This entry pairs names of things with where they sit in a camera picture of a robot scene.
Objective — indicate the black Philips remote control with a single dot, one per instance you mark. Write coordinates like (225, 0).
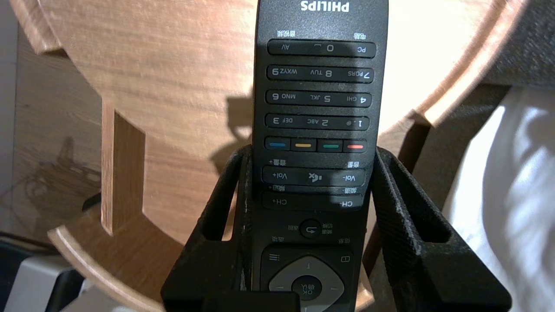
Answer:
(318, 130)

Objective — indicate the grey fabric bed base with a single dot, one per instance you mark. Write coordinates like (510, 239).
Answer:
(459, 143)

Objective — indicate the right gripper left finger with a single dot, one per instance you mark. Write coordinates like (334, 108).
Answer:
(195, 268)

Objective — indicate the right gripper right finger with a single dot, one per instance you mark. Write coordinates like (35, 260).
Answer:
(442, 277)

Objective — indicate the white bed sheet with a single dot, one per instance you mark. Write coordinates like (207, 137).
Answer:
(511, 208)

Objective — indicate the round wooden bedside table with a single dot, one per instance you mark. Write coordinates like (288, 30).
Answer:
(173, 65)

